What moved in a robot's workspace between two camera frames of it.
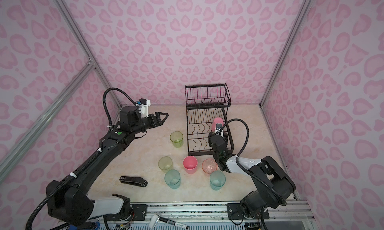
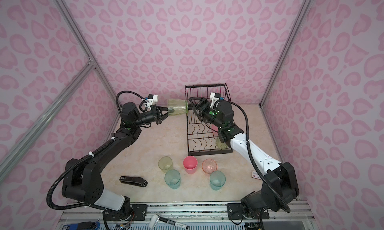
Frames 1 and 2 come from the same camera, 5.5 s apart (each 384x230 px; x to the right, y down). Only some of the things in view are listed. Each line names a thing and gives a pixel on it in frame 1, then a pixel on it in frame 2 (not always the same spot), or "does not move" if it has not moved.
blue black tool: [91, 225] does not move
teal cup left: [172, 178] does not move
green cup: [176, 138] → [176, 107]
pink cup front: [190, 163] does not move
